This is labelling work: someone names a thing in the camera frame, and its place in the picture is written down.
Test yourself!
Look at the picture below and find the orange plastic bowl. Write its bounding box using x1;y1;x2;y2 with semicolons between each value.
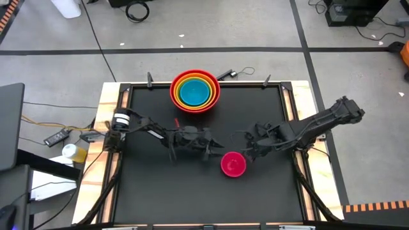
173;72;218;111

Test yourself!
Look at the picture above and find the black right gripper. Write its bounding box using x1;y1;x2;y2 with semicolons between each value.
240;121;282;163

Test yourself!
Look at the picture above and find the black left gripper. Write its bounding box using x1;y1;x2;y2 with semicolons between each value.
168;125;225;162

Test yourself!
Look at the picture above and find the black metal table frame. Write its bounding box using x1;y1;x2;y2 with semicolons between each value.
76;81;342;228

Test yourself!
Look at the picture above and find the black computer mouse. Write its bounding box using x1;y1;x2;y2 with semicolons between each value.
0;204;17;230

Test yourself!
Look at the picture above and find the white plastic container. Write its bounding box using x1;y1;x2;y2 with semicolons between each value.
50;0;82;19

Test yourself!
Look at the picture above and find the small black adapter with cable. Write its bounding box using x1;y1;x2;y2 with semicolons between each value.
216;66;256;81

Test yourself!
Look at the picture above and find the yellow plastic bowl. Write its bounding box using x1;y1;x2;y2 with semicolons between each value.
176;76;214;109

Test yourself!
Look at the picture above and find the black equipment box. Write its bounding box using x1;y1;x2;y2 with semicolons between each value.
323;0;390;27

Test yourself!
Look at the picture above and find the orange object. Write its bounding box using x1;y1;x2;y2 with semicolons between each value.
400;40;409;68

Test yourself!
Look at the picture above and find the black power adapter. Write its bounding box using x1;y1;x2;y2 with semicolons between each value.
43;128;71;148

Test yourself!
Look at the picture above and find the teal plastic bowl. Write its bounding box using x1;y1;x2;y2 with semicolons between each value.
179;79;211;107

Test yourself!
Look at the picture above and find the coiled black cable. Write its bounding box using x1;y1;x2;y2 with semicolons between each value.
125;0;150;24

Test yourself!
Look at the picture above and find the black floor cable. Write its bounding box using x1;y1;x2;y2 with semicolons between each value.
80;0;118;83

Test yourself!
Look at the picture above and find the small pink plastic bowl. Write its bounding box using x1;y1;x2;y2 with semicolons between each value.
220;151;247;178

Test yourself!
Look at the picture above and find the nested stack of coloured bowls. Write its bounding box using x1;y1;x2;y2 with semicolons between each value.
169;69;221;114

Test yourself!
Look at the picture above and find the bottle with yellow liquid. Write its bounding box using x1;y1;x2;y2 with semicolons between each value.
61;143;88;164

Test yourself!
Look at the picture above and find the yellow floor cable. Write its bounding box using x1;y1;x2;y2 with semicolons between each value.
20;114;95;132

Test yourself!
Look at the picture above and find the white paper sheet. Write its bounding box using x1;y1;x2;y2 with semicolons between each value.
29;155;81;201

